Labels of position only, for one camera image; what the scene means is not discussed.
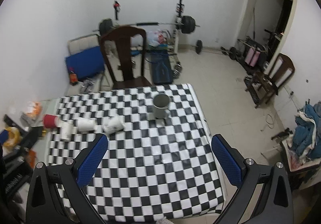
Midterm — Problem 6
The grey ribbed mug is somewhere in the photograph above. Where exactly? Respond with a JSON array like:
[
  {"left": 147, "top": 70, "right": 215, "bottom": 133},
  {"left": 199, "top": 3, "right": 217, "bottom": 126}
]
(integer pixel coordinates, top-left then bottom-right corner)
[{"left": 152, "top": 93, "right": 171, "bottom": 119}]

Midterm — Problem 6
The white paper cup leftmost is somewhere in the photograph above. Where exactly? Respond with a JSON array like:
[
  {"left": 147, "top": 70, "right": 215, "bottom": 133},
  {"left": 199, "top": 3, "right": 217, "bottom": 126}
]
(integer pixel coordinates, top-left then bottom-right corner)
[{"left": 60, "top": 121, "right": 73, "bottom": 141}]

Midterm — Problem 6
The white paper cup middle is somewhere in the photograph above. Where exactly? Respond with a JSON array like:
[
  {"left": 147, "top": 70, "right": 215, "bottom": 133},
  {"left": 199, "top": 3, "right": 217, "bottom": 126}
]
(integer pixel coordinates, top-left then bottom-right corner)
[{"left": 77, "top": 118, "right": 97, "bottom": 132}]

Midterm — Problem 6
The white printed paper cup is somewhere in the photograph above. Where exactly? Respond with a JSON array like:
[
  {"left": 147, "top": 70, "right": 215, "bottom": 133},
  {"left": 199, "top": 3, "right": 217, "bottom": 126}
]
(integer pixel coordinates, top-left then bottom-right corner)
[{"left": 103, "top": 115, "right": 125, "bottom": 135}]

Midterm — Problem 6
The red paper cup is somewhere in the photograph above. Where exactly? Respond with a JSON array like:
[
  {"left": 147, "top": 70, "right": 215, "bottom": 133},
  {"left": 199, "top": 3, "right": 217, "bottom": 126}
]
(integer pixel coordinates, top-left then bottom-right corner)
[{"left": 43, "top": 114, "right": 60, "bottom": 129}]

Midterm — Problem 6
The black white checkered tablecloth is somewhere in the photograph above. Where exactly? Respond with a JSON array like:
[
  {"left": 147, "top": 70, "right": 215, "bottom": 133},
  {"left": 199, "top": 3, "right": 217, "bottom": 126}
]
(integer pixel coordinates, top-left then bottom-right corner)
[{"left": 47, "top": 84, "right": 225, "bottom": 222}]

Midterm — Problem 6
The yellow plastic bag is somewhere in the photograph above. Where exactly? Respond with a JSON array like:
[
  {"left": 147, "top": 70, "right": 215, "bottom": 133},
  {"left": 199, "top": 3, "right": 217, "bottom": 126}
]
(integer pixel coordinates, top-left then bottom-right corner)
[{"left": 4, "top": 127, "right": 22, "bottom": 149}]

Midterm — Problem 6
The orange snack bag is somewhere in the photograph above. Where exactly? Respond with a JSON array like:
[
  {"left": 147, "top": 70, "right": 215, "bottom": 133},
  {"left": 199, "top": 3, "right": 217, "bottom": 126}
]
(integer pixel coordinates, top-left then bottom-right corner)
[{"left": 25, "top": 102, "right": 42, "bottom": 120}]

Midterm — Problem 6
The blue clothes pile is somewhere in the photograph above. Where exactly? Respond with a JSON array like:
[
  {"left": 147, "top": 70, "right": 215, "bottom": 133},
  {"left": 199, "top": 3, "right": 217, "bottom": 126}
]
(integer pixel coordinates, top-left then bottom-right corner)
[{"left": 291, "top": 101, "right": 320, "bottom": 164}]

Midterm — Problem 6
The dark wooden chair by doorway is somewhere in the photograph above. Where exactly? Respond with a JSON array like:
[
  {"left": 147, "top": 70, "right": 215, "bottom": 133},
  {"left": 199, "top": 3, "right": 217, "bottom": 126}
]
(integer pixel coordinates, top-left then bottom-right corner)
[{"left": 244, "top": 53, "right": 295, "bottom": 108}]

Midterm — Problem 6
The blue folded mat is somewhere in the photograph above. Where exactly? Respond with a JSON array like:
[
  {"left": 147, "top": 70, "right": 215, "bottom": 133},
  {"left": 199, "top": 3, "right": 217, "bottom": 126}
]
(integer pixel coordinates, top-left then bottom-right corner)
[{"left": 65, "top": 46, "right": 105, "bottom": 81}]

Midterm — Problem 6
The pink padded equipment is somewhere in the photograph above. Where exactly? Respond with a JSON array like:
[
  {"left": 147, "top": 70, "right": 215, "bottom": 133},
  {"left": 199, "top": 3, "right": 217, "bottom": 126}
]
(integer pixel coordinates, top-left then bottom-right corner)
[{"left": 245, "top": 47, "right": 261, "bottom": 67}]

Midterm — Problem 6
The small barbell on floor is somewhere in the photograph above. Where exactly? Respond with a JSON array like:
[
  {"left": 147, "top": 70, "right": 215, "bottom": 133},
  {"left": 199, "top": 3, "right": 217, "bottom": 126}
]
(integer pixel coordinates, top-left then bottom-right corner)
[{"left": 194, "top": 40, "right": 237, "bottom": 60}]

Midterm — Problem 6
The black weight bench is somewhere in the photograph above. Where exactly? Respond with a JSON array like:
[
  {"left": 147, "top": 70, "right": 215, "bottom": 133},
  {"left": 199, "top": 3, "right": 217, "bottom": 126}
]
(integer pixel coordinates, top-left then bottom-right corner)
[{"left": 148, "top": 50, "right": 174, "bottom": 85}]

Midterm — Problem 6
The white cushion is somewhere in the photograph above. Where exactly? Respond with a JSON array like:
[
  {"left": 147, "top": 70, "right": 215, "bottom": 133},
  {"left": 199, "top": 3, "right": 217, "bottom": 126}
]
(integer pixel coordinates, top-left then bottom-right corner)
[{"left": 67, "top": 34, "right": 99, "bottom": 55}]

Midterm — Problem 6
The dark wooden chair at table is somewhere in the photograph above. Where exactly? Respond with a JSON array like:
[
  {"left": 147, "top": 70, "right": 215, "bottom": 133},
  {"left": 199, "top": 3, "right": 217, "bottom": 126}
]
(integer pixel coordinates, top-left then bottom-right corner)
[{"left": 100, "top": 25, "right": 151, "bottom": 90}]

